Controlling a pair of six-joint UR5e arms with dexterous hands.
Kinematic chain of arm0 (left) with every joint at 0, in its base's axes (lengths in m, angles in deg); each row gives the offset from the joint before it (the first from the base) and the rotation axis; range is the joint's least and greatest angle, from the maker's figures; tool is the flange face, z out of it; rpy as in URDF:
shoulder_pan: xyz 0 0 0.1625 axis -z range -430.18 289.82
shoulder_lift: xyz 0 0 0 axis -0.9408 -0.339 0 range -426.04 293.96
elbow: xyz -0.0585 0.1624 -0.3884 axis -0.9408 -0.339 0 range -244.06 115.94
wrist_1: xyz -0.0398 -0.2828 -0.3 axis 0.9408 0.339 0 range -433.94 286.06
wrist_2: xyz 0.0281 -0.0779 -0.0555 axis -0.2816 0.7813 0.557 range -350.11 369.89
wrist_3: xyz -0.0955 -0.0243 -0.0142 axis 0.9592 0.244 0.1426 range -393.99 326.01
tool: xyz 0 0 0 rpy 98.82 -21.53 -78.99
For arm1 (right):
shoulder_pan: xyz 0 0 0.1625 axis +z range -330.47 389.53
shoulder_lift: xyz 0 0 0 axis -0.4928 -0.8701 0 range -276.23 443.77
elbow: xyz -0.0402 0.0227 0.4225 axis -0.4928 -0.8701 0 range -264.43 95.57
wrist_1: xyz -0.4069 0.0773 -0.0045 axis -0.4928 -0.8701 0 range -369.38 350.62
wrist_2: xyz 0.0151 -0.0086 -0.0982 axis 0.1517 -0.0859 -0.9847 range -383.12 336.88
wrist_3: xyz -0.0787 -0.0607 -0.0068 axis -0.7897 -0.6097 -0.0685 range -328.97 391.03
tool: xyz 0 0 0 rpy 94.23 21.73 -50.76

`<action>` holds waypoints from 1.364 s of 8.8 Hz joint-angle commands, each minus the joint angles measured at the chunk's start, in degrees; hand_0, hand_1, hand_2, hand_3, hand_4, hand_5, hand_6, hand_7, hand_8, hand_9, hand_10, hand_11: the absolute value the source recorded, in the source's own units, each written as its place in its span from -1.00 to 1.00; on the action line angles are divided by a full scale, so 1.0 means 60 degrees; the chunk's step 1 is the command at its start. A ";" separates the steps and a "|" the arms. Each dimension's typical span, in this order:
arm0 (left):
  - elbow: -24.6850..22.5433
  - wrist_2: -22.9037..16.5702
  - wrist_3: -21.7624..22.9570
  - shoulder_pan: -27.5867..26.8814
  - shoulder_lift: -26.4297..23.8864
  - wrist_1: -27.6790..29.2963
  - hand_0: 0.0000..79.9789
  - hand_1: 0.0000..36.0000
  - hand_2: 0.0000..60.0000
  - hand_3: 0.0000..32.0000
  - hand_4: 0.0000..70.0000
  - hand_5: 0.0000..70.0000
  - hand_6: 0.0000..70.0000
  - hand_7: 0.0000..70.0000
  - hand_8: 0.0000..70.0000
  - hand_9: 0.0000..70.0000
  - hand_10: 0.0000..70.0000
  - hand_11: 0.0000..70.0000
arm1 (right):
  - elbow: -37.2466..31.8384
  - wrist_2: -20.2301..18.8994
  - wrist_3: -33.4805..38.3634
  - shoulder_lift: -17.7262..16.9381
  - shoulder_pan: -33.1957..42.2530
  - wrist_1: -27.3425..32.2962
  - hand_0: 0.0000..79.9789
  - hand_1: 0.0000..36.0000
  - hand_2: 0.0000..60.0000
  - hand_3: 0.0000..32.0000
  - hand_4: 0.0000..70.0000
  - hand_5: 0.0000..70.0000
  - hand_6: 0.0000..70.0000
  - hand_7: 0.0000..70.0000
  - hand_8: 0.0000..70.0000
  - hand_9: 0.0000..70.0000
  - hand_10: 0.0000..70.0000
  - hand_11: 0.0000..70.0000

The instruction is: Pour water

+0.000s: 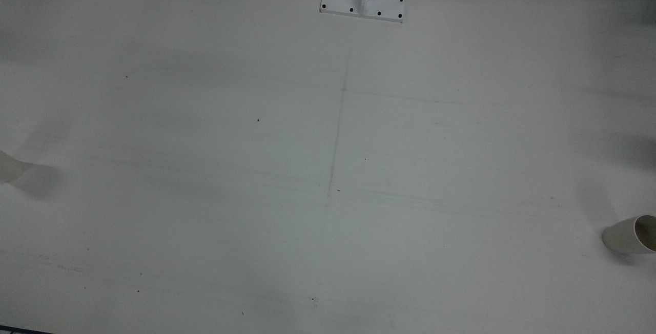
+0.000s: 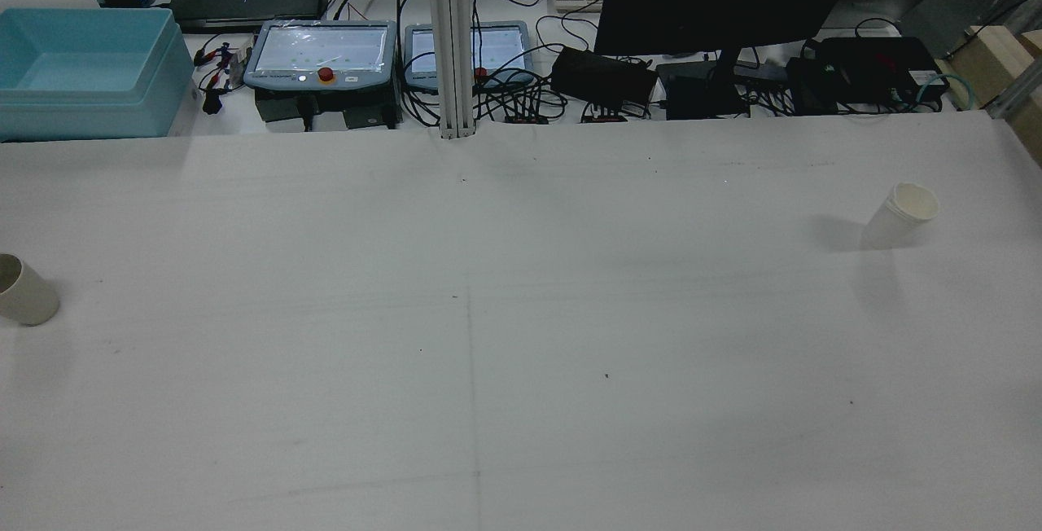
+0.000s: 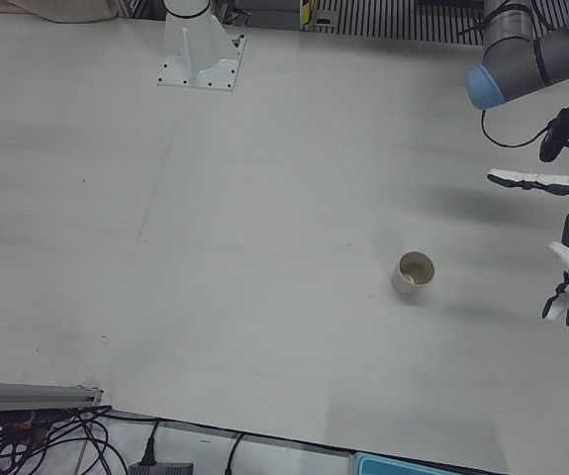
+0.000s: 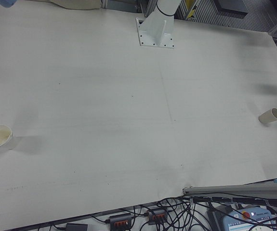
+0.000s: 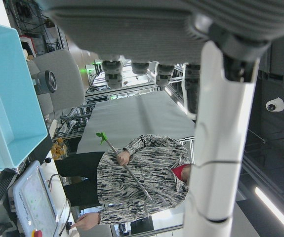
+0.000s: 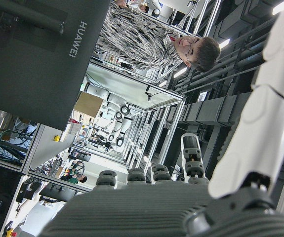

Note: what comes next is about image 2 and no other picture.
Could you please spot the beige cup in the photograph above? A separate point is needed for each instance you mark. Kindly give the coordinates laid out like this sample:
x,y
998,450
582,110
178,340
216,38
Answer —
x,y
28,299

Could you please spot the grey teach pendant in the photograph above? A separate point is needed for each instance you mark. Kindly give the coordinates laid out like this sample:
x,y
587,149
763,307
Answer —
x,y
501,46

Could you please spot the black power adapter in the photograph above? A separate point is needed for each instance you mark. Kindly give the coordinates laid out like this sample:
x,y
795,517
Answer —
x,y
602,75

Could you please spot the small black usb hub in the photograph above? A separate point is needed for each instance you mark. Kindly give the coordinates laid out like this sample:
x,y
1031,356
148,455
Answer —
x,y
603,118
526,118

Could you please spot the teach pendant with red button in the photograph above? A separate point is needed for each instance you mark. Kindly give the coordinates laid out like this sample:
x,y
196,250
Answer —
x,y
317,50

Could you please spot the black pendant base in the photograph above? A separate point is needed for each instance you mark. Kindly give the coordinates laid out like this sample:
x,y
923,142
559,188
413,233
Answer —
x,y
326,111

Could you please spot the alligator clip leads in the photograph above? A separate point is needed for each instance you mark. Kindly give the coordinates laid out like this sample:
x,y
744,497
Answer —
x,y
216,75

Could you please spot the black electronics box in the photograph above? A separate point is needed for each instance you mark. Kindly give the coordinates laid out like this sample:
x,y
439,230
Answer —
x,y
871,67

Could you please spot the light blue plastic bin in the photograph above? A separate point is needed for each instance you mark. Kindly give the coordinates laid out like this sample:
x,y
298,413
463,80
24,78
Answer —
x,y
89,79

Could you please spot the wooden block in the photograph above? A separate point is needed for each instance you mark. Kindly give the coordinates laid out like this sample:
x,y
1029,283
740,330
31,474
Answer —
x,y
997,67

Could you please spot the aluminium profile post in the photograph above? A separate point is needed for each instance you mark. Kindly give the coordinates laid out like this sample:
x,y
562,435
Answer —
x,y
450,42

